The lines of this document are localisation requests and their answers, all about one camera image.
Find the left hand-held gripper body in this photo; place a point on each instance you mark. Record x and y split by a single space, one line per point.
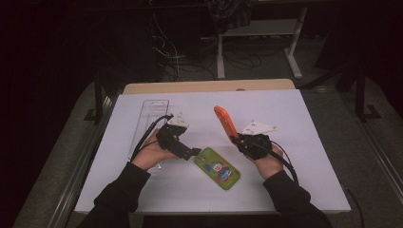
169 136

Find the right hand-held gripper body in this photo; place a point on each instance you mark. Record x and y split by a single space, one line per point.
255 145

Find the orange phone case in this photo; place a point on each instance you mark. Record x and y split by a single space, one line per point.
225 122

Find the green cartoon phone case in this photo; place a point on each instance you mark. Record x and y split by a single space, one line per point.
218 169

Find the clear plastic rack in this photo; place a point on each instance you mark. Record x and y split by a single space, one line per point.
149 114

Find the person's right hand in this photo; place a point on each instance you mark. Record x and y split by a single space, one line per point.
269 164

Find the person's left hand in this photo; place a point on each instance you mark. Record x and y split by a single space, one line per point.
150 153

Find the black metal stand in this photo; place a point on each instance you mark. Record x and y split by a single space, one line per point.
361 91
98 98

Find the dark plaid cloth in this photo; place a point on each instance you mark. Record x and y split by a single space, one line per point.
231 14

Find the metal floor rail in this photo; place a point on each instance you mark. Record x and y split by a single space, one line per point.
82 164
380 161

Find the white metal desk frame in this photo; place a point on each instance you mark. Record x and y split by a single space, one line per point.
263 28

